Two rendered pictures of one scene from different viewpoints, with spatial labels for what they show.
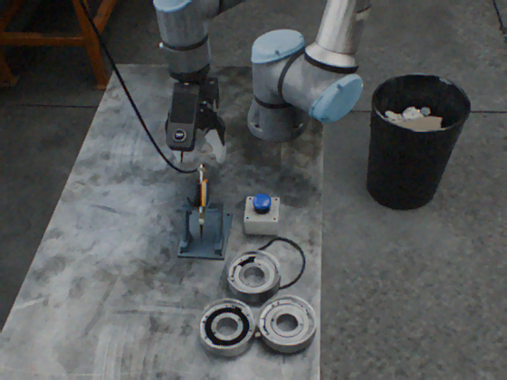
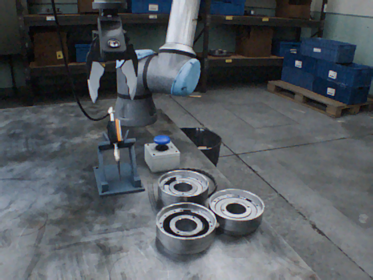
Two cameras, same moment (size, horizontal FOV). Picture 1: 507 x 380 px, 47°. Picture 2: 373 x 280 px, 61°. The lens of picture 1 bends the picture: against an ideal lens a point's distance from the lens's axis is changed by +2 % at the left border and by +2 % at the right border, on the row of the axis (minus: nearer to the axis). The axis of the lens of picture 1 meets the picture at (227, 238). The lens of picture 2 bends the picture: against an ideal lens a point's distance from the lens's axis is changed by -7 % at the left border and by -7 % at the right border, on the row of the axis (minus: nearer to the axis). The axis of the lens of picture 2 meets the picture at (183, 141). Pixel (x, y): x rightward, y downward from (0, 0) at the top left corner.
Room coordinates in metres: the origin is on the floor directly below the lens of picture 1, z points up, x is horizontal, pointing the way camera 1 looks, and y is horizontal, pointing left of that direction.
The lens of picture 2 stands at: (0.16, 0.28, 1.20)
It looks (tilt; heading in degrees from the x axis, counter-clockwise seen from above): 24 degrees down; 327
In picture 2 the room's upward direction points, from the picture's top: 2 degrees clockwise
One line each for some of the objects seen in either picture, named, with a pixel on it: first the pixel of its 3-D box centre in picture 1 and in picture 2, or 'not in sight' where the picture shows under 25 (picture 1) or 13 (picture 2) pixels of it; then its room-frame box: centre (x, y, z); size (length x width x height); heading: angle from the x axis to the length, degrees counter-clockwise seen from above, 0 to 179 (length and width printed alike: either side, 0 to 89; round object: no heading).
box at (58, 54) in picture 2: not in sight; (50, 47); (4.25, -0.47, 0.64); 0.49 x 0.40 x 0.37; 83
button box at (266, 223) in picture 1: (263, 213); (161, 155); (0.82, -0.08, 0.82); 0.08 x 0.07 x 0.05; 168
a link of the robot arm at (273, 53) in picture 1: (280, 65); (136, 71); (1.14, -0.16, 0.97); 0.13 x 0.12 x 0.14; 36
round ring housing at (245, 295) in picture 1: (253, 277); (182, 190); (0.66, -0.04, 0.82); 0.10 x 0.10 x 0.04
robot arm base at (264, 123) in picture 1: (277, 106); (134, 105); (1.15, -0.16, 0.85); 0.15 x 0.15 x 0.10
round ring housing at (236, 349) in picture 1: (227, 328); (186, 228); (0.55, 0.02, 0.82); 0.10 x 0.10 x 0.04
